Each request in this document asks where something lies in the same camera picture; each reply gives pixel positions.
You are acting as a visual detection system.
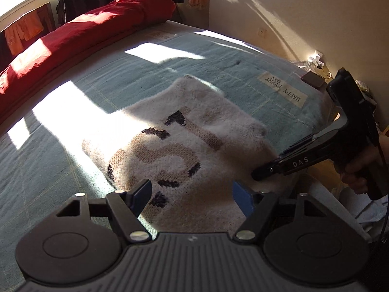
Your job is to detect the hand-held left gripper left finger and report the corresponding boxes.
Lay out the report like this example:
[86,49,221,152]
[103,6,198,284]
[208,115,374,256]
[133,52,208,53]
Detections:
[56,179,152,244]

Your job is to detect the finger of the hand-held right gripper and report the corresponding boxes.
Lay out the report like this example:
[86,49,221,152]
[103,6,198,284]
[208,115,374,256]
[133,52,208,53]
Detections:
[251,155,294,181]

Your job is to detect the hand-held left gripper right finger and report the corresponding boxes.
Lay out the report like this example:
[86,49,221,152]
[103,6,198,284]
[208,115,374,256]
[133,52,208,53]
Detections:
[232,181,330,244]

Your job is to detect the white fuzzy sweater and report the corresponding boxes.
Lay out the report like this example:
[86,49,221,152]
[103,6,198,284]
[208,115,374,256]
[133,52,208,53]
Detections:
[82,75,301,232]

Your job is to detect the orange hanging clothes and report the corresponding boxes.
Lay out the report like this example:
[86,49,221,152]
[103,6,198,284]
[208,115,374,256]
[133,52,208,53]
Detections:
[4,8,45,56]

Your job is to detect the person's right hand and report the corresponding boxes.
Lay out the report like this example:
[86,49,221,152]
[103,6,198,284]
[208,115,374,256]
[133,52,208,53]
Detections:
[339,135,389,194]

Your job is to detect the red smartphone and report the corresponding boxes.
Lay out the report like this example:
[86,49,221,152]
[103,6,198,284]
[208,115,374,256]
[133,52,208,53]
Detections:
[302,72,325,90]

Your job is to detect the white charger plug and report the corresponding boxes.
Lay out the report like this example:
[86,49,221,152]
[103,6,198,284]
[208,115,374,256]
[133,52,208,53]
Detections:
[308,50,325,69]

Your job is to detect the green plaid bed sheet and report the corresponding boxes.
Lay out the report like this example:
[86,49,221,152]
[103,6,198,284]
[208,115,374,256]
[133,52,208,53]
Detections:
[0,21,341,250]

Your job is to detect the red quilt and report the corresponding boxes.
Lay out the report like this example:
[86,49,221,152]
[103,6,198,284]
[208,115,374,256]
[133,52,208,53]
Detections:
[0,0,177,122]

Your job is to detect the dark wooden board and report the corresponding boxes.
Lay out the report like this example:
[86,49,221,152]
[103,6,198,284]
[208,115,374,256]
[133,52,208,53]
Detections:
[0,1,56,73]

